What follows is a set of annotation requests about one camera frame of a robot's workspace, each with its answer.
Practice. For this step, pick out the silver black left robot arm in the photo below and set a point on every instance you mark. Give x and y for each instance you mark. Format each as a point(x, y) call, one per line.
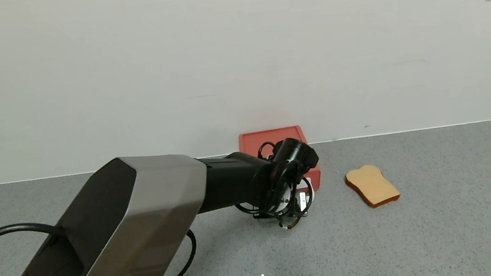
point(144, 225)

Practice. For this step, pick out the toy toast slice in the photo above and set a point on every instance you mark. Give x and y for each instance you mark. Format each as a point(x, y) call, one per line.
point(373, 187)

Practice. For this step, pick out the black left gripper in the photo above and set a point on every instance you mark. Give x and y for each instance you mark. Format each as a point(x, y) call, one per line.
point(302, 201)

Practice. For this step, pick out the red drawer case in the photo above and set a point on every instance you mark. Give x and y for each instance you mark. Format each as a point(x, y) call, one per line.
point(255, 139)

